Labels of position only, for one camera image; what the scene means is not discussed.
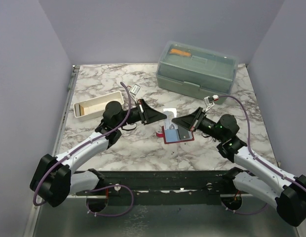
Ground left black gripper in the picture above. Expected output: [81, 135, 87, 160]
[116, 99, 167, 129]

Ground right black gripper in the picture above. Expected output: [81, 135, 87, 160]
[173, 107, 225, 142]

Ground black VIP credit card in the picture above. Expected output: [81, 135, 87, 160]
[178, 127, 191, 140]

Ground red leather card holder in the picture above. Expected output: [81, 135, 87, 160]
[155, 126, 194, 144]

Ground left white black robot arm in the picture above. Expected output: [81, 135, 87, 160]
[30, 99, 167, 207]

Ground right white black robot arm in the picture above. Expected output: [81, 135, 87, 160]
[172, 108, 306, 227]

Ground stack of cards in tray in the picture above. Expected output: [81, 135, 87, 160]
[78, 104, 84, 116]

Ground green plastic toolbox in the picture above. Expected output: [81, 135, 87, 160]
[156, 41, 239, 100]

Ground white rectangular plastic tray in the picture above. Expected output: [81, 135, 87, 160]
[73, 91, 124, 121]

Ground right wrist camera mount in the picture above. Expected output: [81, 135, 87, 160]
[204, 95, 219, 113]

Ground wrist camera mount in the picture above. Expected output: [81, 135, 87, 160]
[204, 95, 219, 113]
[129, 84, 141, 96]

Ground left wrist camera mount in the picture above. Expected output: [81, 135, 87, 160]
[129, 84, 141, 96]

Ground orange handled tool in toolbox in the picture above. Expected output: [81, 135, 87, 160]
[169, 48, 191, 57]

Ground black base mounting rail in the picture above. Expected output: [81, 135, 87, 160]
[78, 168, 240, 206]

